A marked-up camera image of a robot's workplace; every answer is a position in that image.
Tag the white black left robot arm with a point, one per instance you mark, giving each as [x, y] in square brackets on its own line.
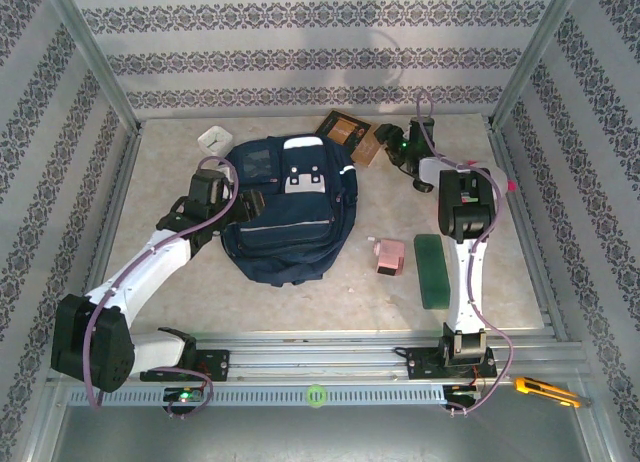
[150, 267]

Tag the aluminium side rail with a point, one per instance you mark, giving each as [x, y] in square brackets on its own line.
[114, 212]
[501, 152]

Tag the navy blue backpack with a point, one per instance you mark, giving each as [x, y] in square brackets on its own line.
[290, 242]

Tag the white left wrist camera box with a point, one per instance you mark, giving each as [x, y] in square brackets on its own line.
[227, 174]

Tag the pink green white plush toy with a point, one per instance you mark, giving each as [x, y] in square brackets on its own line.
[511, 186]

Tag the small circuit board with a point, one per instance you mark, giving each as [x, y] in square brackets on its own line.
[185, 396]
[462, 393]

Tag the green pencil case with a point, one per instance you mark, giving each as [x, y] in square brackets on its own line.
[432, 272]

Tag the white square clock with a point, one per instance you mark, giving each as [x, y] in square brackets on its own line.
[215, 139]

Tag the aluminium frame post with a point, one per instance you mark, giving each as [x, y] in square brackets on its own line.
[534, 57]
[95, 57]

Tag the yellow utility knife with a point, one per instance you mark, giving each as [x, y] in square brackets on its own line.
[545, 391]

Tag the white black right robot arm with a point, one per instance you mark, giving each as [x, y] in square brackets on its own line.
[465, 292]

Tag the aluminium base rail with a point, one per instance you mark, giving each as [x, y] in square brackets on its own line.
[310, 362]

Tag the pink charger block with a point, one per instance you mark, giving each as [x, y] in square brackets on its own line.
[390, 254]

